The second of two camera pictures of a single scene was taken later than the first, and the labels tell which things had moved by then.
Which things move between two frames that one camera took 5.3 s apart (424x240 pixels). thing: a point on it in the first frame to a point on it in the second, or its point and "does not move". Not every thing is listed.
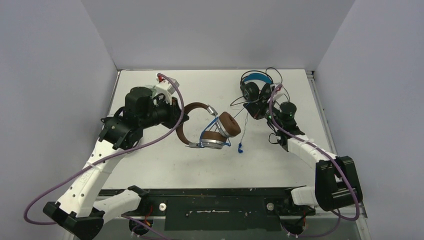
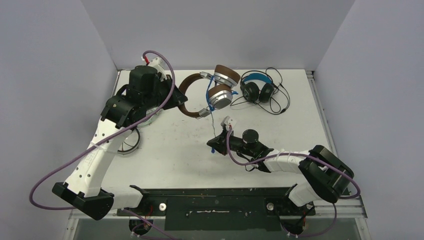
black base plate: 231,209 does not move
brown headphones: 227,123 to 220,94
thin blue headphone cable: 240,146 to 211,107
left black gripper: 175,114 to 176,99
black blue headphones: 255,86 does not move
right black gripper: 257,108 to 224,141
